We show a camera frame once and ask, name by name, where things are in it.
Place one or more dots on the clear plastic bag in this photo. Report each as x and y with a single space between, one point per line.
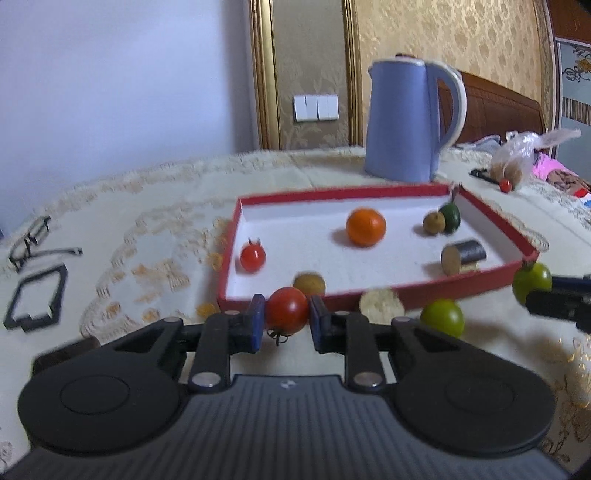
512 157

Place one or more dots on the small brown fruit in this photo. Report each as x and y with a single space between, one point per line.
433 223
309 282

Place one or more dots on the small black object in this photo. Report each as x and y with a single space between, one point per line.
480 173

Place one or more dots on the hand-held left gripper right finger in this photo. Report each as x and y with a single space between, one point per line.
317 323

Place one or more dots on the black rectangular frame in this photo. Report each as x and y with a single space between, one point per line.
27 324

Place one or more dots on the wooden bed headboard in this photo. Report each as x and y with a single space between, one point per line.
498 106

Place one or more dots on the green tomato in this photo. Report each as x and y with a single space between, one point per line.
442 318
531 281

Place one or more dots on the pink cloth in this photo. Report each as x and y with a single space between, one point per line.
547 165

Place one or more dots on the cream embroidered tablecloth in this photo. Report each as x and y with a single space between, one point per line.
138 221

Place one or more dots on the blue electric kettle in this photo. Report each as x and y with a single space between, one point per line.
397 124

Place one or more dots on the light wooden cylinder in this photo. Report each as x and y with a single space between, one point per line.
381 305

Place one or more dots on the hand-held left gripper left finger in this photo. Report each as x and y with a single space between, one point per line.
256 323

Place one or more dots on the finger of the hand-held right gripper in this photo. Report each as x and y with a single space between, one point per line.
558 307
572 282

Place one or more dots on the small red cherry tomato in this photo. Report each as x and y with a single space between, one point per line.
505 185

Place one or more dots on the gold wall panel frame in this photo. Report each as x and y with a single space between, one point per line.
263 69

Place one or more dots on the red shallow box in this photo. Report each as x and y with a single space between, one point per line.
300 230

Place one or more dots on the dark green lime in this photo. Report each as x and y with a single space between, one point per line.
451 218

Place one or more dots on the dark wooden cylinder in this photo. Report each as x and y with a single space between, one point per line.
466 254

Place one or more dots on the black eyeglasses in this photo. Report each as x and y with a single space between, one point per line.
64 251

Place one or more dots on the painted wooden cabinet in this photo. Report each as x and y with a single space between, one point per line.
572 69

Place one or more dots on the white wall switch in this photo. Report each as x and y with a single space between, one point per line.
316 107

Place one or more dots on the orange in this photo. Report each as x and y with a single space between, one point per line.
366 227

